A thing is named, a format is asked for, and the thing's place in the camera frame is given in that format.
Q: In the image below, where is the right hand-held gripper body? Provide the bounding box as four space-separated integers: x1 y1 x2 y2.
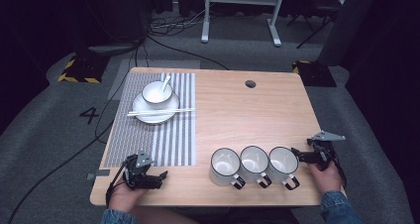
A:
306 130 347 170

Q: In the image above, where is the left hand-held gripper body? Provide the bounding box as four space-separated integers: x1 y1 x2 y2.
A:
122 150 164 190

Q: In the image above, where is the white mug black rim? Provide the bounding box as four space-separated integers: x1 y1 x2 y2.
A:
209 147 247 191
239 145 273 189
266 146 301 191

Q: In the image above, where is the person's left hand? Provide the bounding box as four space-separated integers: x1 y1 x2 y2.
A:
108 179 149 214

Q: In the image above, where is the person's right hand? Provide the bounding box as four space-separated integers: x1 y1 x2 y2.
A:
308 161 344 195

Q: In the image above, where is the grey striped placemat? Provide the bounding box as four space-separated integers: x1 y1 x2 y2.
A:
103 71 198 168

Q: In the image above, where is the grey tape strip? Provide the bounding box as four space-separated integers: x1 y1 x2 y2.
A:
86 168 112 181

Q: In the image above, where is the white plate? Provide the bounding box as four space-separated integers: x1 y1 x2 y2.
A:
132 90 181 125

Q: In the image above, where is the white chopstick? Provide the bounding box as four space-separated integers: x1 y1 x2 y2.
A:
128 107 197 114
126 109 193 117

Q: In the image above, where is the white bowl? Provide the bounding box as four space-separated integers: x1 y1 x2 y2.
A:
141 80 174 110

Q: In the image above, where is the white spoon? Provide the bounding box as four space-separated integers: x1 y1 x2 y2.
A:
159 74 172 93

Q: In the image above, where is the grey upright panel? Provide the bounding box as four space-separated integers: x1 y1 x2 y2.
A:
317 0 380 67

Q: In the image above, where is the dark tripod stand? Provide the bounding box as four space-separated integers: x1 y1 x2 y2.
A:
285 0 346 50

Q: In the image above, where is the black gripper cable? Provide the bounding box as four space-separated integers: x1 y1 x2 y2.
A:
330 149 349 189
105 158 137 207

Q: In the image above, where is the black yellow striped base plate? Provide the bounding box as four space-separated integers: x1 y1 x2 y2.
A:
57 53 111 85
291 59 338 88

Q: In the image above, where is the long black floor cable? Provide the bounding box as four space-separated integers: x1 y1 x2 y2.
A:
6 39 148 224

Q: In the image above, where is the bundle of floor cables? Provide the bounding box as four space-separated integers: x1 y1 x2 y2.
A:
148 5 212 38

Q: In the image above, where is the white desk frame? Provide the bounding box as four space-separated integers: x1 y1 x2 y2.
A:
200 0 288 49

